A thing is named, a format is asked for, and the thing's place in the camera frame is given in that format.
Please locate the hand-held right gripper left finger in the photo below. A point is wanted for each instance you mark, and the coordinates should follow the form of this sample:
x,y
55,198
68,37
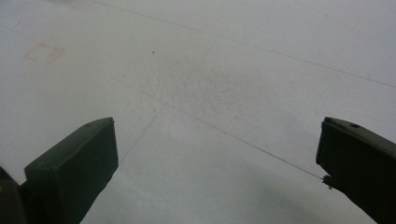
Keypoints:
x,y
71,168

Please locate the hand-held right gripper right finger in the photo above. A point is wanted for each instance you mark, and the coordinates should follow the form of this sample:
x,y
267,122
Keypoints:
x,y
361,161

